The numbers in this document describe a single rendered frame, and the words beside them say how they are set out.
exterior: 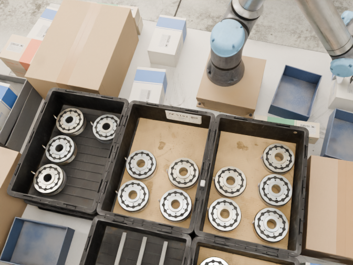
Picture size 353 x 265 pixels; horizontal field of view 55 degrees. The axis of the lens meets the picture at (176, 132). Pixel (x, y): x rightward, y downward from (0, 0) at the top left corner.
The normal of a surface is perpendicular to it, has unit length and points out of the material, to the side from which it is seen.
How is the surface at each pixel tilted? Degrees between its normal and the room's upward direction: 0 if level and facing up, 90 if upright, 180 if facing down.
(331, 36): 75
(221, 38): 9
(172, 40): 0
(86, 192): 0
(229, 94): 2
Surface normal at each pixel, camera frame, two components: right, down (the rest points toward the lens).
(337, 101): -0.28, 0.88
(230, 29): -0.15, -0.29
